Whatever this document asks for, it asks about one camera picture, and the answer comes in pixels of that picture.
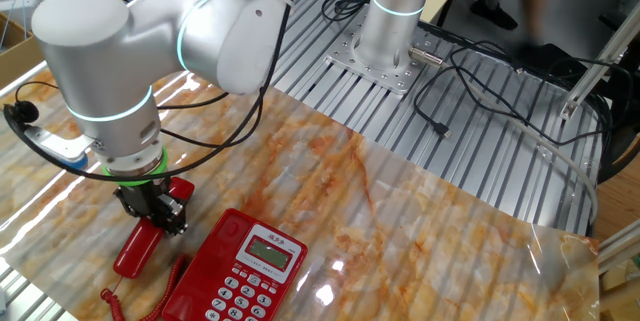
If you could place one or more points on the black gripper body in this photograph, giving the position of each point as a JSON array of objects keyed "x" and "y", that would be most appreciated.
[{"x": 147, "y": 198}]

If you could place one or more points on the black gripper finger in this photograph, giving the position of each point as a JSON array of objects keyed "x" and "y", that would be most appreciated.
[
  {"x": 127, "y": 202},
  {"x": 172, "y": 216}
]

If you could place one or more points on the red telephone handset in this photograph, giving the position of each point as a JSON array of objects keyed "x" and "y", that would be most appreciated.
[{"x": 137, "y": 251}]

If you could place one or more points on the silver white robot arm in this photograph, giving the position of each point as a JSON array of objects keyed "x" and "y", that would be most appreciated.
[{"x": 100, "y": 61}]

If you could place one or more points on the red telephone base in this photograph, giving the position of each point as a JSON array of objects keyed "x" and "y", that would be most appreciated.
[{"x": 250, "y": 281}]

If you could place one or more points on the brown cardboard box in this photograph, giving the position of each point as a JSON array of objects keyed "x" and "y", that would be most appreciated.
[{"x": 20, "y": 51}]

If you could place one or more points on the orange marble patterned mat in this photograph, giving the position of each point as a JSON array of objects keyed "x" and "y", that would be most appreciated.
[{"x": 400, "y": 241}]

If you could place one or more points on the black power adapter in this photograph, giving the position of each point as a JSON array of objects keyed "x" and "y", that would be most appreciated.
[{"x": 545, "y": 61}]

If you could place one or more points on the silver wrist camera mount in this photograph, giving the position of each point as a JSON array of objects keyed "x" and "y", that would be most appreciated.
[{"x": 55, "y": 146}]

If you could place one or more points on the aluminium frame post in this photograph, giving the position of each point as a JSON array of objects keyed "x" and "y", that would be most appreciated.
[
  {"x": 20, "y": 81},
  {"x": 600, "y": 61}
]

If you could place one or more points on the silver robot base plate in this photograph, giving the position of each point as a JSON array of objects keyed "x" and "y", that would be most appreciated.
[{"x": 390, "y": 78}]

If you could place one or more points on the aluminium frame rail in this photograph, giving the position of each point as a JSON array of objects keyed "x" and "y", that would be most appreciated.
[{"x": 620, "y": 246}]

